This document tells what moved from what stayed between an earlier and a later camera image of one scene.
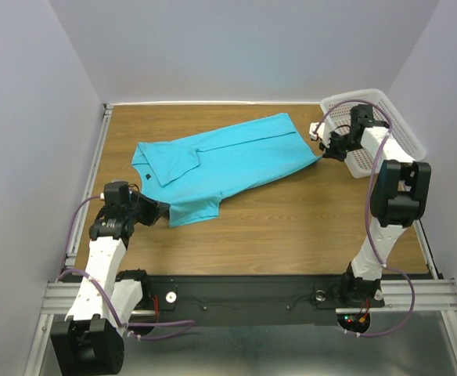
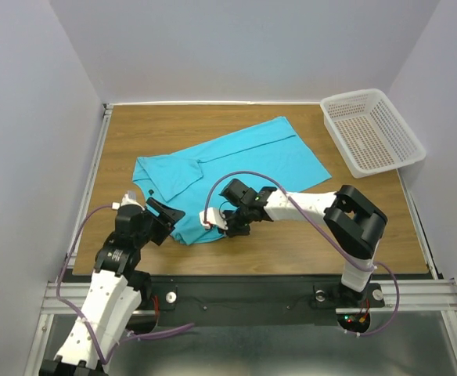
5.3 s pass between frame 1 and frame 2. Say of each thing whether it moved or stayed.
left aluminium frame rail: stayed
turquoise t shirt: moved
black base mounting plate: stayed
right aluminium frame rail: stayed
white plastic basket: stayed
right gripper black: moved
